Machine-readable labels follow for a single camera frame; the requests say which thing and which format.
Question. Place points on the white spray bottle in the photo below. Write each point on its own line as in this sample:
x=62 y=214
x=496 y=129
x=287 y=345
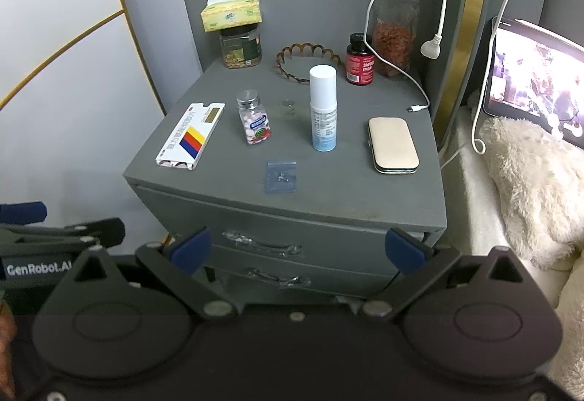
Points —
x=324 y=109

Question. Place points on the gold trim strip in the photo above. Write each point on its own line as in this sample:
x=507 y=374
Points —
x=470 y=18

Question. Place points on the glass jar of nuts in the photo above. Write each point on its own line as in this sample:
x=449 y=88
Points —
x=239 y=50

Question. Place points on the clear bag of goji berries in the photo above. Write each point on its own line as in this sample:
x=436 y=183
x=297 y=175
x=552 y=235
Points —
x=394 y=40

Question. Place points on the brown wavy headband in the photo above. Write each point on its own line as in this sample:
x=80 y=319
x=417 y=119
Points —
x=285 y=72

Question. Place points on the clear pill bottle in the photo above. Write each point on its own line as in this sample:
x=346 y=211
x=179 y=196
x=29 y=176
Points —
x=255 y=123

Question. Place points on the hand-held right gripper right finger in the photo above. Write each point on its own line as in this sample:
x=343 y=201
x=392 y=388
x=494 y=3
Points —
x=404 y=251

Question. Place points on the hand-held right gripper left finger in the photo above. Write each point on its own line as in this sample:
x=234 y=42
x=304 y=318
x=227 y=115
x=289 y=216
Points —
x=190 y=250

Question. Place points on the beige manicure case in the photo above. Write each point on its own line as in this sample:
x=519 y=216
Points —
x=393 y=145

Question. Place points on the small clear zip bag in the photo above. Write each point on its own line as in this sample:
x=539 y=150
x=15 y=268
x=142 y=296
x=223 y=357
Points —
x=280 y=177

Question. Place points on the tablet with lit screen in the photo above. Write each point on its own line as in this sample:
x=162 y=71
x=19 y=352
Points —
x=534 y=77

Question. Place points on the grey drawer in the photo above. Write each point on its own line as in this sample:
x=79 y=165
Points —
x=191 y=214
x=337 y=278

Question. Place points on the grey nightstand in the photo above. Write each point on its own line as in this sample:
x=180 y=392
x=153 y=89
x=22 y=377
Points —
x=346 y=195

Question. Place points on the red supplement bottle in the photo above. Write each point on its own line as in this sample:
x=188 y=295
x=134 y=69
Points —
x=360 y=63

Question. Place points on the yellow tissue box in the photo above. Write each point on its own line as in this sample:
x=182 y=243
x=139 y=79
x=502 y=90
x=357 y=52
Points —
x=232 y=13

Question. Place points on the white striped medicine box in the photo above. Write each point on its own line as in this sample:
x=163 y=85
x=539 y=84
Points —
x=187 y=141

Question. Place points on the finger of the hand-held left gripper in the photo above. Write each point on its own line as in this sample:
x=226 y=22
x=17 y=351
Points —
x=91 y=231
x=23 y=213

